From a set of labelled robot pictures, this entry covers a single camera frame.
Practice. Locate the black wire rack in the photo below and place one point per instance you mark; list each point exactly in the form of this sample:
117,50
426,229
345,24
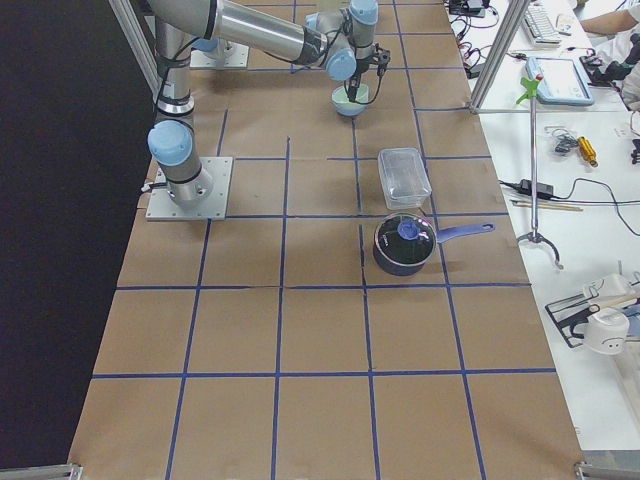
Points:
570,316

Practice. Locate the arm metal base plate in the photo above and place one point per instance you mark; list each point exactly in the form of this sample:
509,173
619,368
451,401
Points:
230,56
204,197

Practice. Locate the clear plastic food container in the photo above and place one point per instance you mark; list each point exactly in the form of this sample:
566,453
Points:
403,176

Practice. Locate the metal reacher grabber tool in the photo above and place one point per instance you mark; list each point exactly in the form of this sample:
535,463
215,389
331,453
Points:
534,236

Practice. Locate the black power adapter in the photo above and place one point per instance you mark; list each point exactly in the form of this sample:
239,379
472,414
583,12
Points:
540,190

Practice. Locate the yellow handled tool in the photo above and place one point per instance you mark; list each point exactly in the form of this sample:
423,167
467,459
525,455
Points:
587,151

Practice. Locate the aluminium frame post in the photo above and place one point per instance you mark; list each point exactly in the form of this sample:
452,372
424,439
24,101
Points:
510,23

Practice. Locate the blue pot with glass lid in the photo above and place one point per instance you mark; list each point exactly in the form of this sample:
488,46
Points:
403,242

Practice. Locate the blue bowl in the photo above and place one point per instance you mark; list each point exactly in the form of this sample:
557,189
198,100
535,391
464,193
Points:
346,108

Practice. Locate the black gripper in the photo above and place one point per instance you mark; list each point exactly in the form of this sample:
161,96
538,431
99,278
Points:
358,73

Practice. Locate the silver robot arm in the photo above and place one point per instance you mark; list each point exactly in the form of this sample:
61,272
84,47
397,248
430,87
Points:
215,47
341,41

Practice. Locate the wooden chopsticks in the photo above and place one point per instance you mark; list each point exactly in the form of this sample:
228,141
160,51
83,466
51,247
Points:
545,206

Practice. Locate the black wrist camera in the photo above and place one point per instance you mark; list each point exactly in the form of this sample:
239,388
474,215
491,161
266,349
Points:
381,58

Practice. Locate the white cup with face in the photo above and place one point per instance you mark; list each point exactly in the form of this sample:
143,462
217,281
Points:
606,331

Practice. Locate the blue teach pendant tablet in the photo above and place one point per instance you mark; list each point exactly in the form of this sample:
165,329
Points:
563,81

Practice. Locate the white keyboard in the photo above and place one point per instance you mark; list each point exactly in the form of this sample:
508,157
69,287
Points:
537,25

